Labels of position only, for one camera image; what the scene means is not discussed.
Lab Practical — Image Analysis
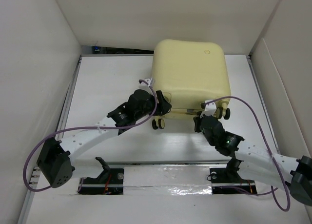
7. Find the yellow hard-shell suitcase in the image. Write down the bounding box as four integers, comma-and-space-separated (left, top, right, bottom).
152, 39, 231, 130

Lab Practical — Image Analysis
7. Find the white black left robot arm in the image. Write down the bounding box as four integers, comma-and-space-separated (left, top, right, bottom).
37, 89, 172, 188

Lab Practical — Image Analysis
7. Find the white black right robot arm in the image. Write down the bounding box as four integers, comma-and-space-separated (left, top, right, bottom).
194, 116, 312, 206

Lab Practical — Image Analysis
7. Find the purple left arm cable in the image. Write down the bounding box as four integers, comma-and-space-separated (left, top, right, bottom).
23, 80, 158, 192

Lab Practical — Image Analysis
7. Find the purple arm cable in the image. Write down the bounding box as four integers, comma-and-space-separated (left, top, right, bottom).
207, 96, 291, 212
23, 80, 158, 192

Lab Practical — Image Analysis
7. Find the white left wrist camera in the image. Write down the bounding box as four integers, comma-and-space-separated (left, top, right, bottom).
138, 78, 155, 88

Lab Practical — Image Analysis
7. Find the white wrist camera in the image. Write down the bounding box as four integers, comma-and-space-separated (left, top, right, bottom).
200, 100, 217, 118
138, 78, 155, 88

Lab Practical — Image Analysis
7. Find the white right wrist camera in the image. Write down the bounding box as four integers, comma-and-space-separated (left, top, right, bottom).
200, 100, 217, 118

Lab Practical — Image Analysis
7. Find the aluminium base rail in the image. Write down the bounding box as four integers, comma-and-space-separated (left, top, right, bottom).
29, 160, 293, 195

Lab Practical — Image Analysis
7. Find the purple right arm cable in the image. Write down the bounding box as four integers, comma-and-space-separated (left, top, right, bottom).
207, 96, 291, 212

